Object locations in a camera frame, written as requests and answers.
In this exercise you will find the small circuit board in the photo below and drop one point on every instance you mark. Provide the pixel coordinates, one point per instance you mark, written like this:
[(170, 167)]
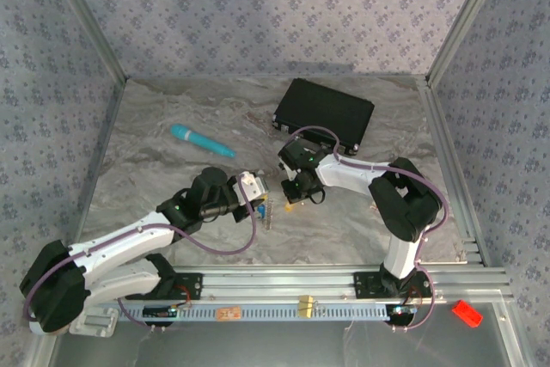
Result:
[(404, 310), (159, 311)]

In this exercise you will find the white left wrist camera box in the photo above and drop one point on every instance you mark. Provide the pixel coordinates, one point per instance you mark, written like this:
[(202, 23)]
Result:
[(251, 186)]

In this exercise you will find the orange tag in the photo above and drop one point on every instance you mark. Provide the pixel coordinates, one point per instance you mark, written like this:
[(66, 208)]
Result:
[(228, 313)]

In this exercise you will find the grey metal panel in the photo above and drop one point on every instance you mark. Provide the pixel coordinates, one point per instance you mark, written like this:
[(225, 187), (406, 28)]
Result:
[(258, 345)]

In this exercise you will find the aluminium side frame rail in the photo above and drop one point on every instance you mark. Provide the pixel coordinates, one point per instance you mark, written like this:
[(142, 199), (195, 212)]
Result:
[(105, 148), (444, 148)]

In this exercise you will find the black ribbed hard case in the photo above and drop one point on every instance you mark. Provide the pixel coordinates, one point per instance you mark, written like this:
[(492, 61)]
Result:
[(326, 109)]

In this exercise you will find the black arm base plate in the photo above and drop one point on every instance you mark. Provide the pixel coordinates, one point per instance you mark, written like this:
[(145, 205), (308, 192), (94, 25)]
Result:
[(367, 285), (189, 286)]

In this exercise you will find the teal cylindrical wand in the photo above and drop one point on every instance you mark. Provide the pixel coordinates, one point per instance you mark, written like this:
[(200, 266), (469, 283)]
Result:
[(202, 140)]

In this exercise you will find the white tape roll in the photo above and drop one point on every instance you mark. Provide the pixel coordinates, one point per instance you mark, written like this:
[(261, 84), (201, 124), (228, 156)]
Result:
[(60, 332)]

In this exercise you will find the aluminium corner post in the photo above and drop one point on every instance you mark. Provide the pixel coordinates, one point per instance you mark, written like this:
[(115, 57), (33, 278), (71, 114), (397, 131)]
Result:
[(87, 19), (464, 19)]

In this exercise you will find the red plastic block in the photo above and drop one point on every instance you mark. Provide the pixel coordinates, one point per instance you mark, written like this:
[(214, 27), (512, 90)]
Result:
[(467, 313)]

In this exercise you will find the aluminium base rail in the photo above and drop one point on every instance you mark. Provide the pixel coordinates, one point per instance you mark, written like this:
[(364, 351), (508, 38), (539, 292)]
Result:
[(279, 283)]

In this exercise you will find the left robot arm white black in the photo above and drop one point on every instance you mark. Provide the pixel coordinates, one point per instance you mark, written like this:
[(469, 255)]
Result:
[(129, 234)]

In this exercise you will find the gold binder clip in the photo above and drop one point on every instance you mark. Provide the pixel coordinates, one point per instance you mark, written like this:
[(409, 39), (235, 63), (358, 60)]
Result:
[(306, 307)]

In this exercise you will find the blue capped key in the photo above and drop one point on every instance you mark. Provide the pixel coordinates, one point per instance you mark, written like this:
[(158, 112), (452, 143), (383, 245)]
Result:
[(260, 212)]

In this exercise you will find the white mounting plate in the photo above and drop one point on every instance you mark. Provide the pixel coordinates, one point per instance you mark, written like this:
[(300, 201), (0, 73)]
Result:
[(96, 320)]

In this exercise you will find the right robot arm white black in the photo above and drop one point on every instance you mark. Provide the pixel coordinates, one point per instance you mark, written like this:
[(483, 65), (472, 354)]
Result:
[(352, 175)]

